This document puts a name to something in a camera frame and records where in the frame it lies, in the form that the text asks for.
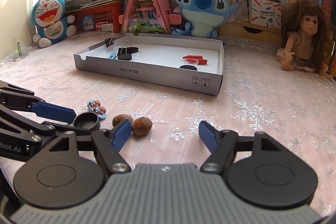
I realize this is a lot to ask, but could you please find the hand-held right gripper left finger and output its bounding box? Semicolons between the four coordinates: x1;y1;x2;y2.
34;119;132;175

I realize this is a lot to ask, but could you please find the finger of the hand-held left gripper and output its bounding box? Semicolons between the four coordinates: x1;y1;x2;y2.
0;80;77;123
0;105;93;146

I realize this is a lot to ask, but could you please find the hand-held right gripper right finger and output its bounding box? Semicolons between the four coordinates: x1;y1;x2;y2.
199;121;298;175

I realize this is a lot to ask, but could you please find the brown hazelnut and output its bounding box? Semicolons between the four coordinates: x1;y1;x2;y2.
131;117;153;136
112;114;133;127

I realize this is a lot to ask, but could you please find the black round cap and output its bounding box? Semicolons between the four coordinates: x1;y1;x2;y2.
73;112;100;131

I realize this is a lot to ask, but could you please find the red plastic piece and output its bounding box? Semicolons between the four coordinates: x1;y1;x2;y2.
182;55;208;65

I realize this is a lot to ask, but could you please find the black binder clip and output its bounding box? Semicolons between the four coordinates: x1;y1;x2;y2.
117;40;130;55
103;32;116;48

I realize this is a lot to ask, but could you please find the white cardboard box tray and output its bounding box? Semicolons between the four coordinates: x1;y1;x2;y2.
73;32;225;96

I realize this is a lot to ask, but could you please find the small figure on blue board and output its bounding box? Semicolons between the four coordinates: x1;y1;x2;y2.
87;99;107;121

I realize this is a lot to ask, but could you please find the clear acrylic stand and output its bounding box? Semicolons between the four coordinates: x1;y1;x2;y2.
12;42;29;59

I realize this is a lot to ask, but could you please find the blue card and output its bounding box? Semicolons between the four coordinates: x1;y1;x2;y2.
81;18;95;31

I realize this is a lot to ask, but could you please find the blue cat plush toy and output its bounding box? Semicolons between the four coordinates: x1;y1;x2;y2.
31;0;76;47

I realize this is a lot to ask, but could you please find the wooden drawer organizer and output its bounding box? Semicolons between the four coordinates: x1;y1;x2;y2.
219;21;282;43

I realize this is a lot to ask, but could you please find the red plastic crate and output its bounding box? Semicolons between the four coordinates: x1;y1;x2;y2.
64;2;124;34

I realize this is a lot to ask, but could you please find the pink toy block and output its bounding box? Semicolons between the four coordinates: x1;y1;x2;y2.
169;13;182;25

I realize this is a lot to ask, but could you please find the blue alien plush toy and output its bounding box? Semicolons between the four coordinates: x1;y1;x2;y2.
172;0;244;38

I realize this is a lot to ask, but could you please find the brown-haired doll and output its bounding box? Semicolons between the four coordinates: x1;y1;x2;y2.
277;0;332;80

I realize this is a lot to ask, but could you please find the pink triangular model house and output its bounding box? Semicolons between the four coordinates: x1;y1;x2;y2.
119;0;172;35

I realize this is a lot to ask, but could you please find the white printed cardboard box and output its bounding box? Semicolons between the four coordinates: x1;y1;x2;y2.
248;0;282;28

